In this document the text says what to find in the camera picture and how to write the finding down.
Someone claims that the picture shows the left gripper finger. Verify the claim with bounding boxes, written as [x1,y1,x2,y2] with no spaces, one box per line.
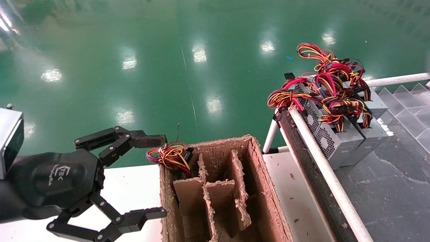
[46,192,168,242]
[74,126,168,167]

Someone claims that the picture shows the silver power supply unit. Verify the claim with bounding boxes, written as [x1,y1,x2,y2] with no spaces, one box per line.
[316,113,367,170]
[346,89,391,167]
[301,97,336,135]
[291,81,315,105]

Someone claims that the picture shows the white pipe leg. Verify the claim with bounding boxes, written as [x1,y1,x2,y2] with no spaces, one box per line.
[263,118,280,154]

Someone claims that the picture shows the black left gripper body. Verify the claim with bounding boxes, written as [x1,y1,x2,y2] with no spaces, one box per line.
[10,148,105,219]

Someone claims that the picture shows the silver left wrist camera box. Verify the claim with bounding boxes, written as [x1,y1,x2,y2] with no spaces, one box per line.
[0,104,25,180]

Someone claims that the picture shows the power supply with coloured wires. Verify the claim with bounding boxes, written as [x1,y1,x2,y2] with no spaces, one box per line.
[146,123,195,178]

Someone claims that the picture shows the coloured wire bundle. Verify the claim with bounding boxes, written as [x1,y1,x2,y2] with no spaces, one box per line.
[314,72,374,133]
[297,43,366,81]
[268,77,314,112]

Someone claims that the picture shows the white pipe rail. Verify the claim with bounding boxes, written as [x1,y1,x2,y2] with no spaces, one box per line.
[288,108,374,242]
[364,72,430,88]

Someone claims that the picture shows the cardboard divider insert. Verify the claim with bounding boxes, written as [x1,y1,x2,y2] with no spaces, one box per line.
[173,150,252,242]

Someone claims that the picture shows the brown cardboard box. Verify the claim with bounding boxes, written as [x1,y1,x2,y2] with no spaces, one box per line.
[159,134,295,242]

